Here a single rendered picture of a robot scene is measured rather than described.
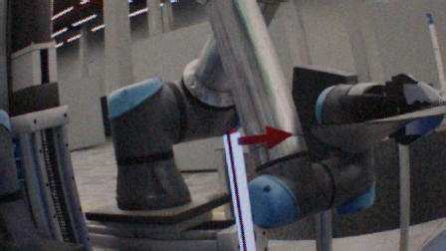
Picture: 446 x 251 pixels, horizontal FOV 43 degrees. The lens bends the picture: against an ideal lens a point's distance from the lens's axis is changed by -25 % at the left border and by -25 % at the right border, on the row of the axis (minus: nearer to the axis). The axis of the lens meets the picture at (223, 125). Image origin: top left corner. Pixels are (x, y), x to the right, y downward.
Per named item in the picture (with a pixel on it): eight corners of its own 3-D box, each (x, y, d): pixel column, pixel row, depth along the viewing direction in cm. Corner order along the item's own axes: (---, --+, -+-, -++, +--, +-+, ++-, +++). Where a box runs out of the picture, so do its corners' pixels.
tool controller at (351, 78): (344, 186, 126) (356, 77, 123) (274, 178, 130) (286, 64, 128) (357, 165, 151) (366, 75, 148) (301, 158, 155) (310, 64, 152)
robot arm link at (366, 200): (307, 222, 100) (302, 150, 100) (356, 202, 106) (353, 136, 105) (336, 224, 94) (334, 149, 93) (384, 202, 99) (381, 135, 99)
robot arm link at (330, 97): (354, 135, 107) (347, 82, 106) (384, 136, 96) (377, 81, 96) (316, 144, 104) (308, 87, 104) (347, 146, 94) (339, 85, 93)
